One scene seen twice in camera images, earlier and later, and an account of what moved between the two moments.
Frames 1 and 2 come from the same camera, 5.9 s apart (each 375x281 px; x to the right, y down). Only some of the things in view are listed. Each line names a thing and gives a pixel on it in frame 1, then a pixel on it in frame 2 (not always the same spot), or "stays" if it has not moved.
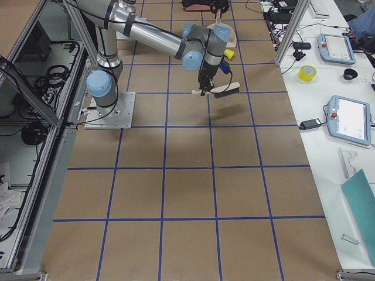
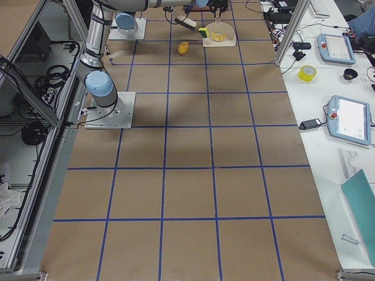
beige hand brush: (222, 91) to (187, 23)
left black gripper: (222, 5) stays
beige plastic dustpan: (232, 41) stays
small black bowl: (350, 74) stays
